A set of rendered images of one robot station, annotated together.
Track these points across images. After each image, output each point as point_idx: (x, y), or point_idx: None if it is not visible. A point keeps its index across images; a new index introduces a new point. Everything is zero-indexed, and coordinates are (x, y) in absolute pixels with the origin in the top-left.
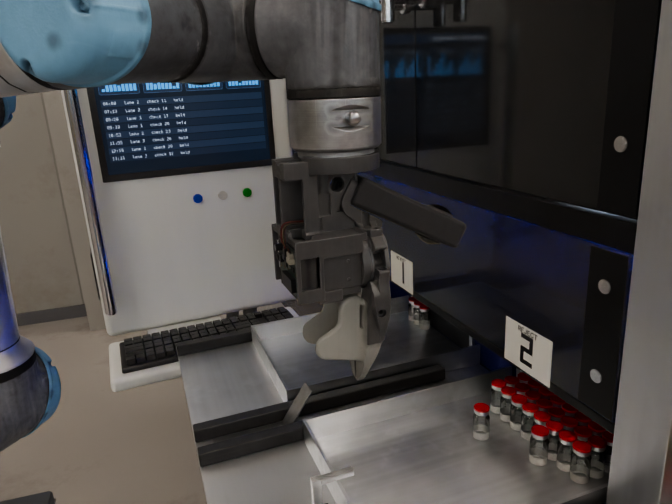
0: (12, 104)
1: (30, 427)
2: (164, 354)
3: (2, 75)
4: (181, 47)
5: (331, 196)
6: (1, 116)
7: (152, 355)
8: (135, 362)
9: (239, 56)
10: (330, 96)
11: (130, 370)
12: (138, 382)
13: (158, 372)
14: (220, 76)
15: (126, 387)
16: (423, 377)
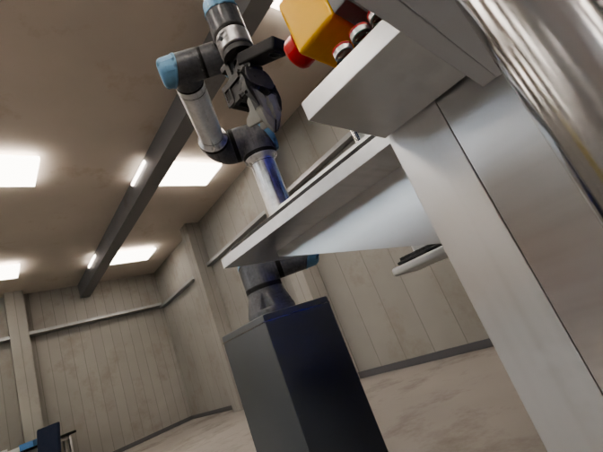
0: (272, 134)
1: (302, 257)
2: (418, 250)
3: (184, 99)
4: (191, 60)
5: (235, 67)
6: (270, 140)
7: (412, 252)
8: (404, 258)
9: (219, 52)
10: (215, 39)
11: (401, 263)
12: (404, 267)
13: (413, 260)
14: (222, 63)
15: (399, 272)
16: None
